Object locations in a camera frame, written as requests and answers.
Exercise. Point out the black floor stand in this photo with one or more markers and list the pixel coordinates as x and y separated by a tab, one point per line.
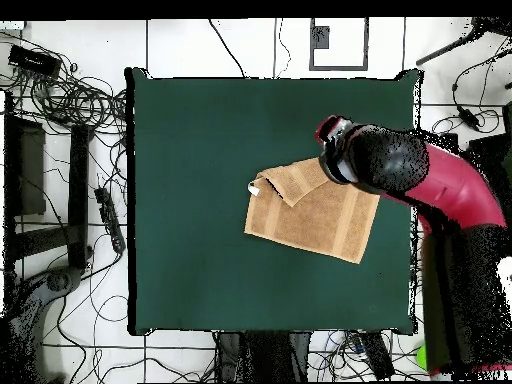
264	356

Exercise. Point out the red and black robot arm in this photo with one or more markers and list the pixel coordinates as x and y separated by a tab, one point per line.
452	188

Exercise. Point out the dark green table cloth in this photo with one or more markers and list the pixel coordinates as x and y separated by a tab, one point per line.
200	160

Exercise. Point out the black electronics box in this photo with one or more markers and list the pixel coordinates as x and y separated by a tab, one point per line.
34	60

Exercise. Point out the tan terry towel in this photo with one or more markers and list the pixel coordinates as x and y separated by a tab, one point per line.
312	224

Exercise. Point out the black metal frame stand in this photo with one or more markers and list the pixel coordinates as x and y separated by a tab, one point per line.
78	180
494	152

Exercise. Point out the grey floor stand base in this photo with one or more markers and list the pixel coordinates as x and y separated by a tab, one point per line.
60	280

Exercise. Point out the black power strip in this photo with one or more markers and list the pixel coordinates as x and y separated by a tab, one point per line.
110	220
376	356

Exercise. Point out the black power adapter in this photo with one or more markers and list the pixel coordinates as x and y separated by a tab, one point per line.
468	118

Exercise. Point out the black tripod rod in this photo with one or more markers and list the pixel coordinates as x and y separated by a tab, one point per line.
444	51

